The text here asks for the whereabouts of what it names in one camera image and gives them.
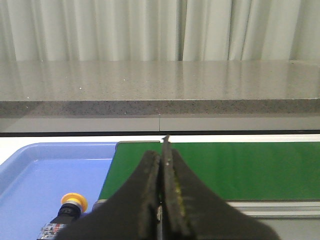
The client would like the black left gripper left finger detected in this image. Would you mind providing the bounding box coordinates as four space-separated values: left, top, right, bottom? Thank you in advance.
56 150 160 240

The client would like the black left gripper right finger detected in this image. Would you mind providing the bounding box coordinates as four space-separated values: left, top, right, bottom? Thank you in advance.
161 136 280 240

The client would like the yellow push button switch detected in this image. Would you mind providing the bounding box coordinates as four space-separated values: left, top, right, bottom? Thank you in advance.
37 192 88 240

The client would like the green conveyor belt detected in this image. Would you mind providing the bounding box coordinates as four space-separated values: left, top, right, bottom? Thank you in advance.
92 140 320 220

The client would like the blue plastic tray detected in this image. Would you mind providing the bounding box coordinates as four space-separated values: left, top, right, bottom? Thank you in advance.
0 142 115 240

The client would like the grey stone counter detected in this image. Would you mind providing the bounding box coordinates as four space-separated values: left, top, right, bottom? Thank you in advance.
0 60 320 136

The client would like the white pleated curtain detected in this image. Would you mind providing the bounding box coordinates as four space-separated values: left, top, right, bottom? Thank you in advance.
0 0 320 61

